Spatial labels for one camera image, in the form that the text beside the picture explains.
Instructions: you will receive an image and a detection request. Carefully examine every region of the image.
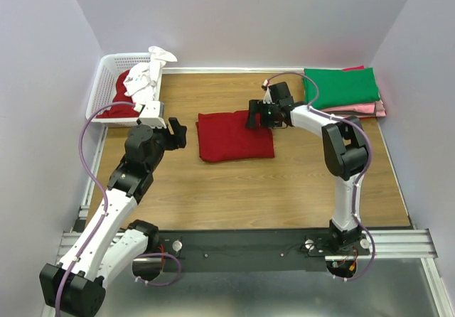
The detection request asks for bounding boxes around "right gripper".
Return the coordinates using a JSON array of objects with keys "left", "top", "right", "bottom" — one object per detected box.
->
[{"left": 243, "top": 100, "right": 281, "bottom": 129}]

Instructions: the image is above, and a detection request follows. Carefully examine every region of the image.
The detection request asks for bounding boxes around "dark red t-shirt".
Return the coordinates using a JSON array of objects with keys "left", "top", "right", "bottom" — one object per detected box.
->
[{"left": 196, "top": 111, "right": 274, "bottom": 163}]

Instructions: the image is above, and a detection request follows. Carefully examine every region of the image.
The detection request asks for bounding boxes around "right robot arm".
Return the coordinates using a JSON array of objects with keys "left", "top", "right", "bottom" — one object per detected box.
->
[{"left": 245, "top": 81, "right": 371, "bottom": 254}]

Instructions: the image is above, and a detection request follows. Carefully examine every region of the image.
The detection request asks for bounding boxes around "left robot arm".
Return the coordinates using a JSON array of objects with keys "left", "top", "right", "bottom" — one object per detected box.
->
[{"left": 39, "top": 117, "right": 187, "bottom": 316}]

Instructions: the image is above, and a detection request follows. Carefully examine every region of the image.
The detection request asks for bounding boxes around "white t-shirt in basket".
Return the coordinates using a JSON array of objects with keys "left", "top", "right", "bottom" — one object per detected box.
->
[{"left": 123, "top": 46, "right": 178, "bottom": 112}]

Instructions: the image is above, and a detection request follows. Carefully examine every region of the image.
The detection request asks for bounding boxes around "red t-shirt in basket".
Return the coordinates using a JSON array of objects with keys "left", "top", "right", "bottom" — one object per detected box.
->
[{"left": 97, "top": 70, "right": 139, "bottom": 119}]

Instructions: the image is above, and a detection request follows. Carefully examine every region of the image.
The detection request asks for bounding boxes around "folded green t-shirt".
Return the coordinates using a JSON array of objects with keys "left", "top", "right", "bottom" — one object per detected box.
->
[{"left": 303, "top": 68, "right": 380, "bottom": 110}]

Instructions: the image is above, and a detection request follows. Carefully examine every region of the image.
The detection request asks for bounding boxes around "white plastic laundry basket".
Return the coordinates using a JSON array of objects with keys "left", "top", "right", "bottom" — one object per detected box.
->
[{"left": 85, "top": 53, "right": 163, "bottom": 127}]

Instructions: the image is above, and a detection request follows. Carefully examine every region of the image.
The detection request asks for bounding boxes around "folded magenta t-shirt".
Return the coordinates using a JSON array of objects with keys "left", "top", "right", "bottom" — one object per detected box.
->
[{"left": 342, "top": 65, "right": 365, "bottom": 72}]

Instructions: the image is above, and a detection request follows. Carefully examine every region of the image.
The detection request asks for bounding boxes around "folded mauve t-shirt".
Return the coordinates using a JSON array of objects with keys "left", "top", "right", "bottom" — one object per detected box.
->
[{"left": 340, "top": 111, "right": 386, "bottom": 119}]

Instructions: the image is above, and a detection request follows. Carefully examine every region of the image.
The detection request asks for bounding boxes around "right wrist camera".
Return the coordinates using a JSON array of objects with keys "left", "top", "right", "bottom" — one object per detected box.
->
[{"left": 262, "top": 79, "right": 273, "bottom": 104}]

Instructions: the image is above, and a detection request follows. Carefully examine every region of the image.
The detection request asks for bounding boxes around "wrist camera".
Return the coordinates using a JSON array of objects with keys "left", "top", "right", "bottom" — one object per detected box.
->
[
  {"left": 134, "top": 100, "right": 167, "bottom": 129},
  {"left": 262, "top": 79, "right": 273, "bottom": 104}
]

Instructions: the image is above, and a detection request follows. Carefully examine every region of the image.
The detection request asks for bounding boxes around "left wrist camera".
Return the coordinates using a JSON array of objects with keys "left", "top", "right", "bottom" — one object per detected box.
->
[{"left": 134, "top": 100, "right": 167, "bottom": 129}]

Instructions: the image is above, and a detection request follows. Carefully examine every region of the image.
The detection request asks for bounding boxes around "white wall trim strip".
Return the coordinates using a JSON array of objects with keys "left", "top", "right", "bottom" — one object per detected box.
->
[{"left": 163, "top": 67, "right": 304, "bottom": 75}]

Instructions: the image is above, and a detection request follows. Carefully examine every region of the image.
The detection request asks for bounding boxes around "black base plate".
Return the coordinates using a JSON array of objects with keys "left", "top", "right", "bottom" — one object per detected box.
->
[{"left": 132, "top": 228, "right": 370, "bottom": 281}]

